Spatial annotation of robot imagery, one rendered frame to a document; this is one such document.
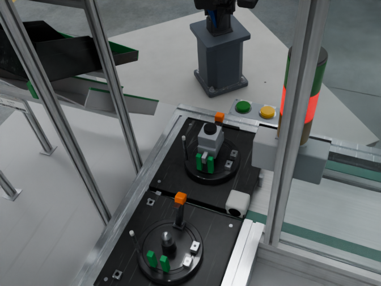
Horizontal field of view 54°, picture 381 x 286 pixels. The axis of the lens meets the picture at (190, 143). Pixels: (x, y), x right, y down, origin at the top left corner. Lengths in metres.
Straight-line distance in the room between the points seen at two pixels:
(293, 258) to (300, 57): 0.51
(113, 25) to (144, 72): 2.04
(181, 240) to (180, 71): 0.74
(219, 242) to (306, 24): 0.52
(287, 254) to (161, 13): 2.87
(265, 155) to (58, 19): 3.22
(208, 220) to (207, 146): 0.17
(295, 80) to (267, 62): 0.93
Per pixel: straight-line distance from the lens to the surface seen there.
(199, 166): 0.89
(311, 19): 0.45
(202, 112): 1.08
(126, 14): 3.55
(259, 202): 0.94
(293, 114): 0.54
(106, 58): 0.78
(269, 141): 0.63
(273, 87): 1.32
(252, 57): 1.44
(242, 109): 1.07
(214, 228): 0.84
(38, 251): 1.05
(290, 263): 0.89
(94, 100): 0.84
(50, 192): 1.14
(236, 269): 0.82
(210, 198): 0.88
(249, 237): 0.86
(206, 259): 0.81
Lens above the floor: 1.71
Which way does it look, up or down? 49 degrees down
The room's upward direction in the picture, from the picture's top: 7 degrees counter-clockwise
